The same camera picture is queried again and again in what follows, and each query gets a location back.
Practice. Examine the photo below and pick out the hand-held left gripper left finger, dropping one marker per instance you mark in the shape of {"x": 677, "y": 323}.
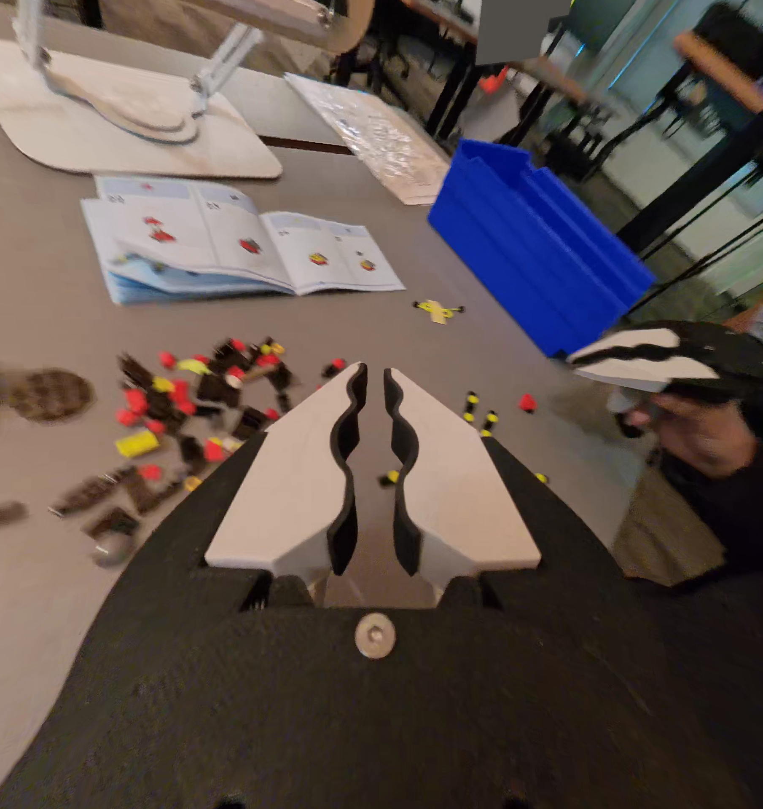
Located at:
{"x": 274, "y": 505}

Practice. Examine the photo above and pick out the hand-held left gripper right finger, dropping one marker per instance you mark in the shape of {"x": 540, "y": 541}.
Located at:
{"x": 470, "y": 505}

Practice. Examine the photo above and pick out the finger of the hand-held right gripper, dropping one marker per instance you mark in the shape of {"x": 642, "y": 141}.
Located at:
{"x": 634, "y": 341}
{"x": 650, "y": 373}

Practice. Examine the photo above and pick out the small red lego piece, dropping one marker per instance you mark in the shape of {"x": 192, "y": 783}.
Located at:
{"x": 527, "y": 403}

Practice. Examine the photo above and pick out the pile of lego pieces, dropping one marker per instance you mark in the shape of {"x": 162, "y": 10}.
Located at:
{"x": 166, "y": 404}

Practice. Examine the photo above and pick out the person's right forearm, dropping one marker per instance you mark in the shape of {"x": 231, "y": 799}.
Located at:
{"x": 748, "y": 512}

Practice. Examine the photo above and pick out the black yellow lego spider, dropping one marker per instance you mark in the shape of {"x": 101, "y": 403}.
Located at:
{"x": 470, "y": 399}

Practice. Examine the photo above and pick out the black and red lego connector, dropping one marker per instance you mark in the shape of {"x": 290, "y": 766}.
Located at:
{"x": 334, "y": 368}

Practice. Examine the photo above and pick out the black round lego plate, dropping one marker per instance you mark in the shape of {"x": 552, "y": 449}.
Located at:
{"x": 52, "y": 395}

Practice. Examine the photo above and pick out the lego instruction booklet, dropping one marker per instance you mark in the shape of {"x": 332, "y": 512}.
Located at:
{"x": 242, "y": 240}

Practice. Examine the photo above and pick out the dark flat lego tile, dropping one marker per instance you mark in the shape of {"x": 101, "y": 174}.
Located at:
{"x": 2, "y": 516}

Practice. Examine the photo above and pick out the person's right hand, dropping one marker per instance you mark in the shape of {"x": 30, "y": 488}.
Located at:
{"x": 704, "y": 436}

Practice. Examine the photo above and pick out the blue plastic bin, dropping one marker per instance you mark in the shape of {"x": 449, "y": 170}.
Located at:
{"x": 533, "y": 240}

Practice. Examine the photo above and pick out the wooden desk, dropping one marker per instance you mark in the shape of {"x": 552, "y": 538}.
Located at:
{"x": 558, "y": 79}
{"x": 716, "y": 69}

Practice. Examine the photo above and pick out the orange object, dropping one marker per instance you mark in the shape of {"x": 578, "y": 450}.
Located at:
{"x": 494, "y": 81}

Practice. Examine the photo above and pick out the clear plastic bag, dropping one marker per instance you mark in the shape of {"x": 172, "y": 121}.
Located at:
{"x": 381, "y": 139}

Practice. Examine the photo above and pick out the black bag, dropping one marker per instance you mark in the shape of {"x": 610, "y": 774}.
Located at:
{"x": 742, "y": 31}

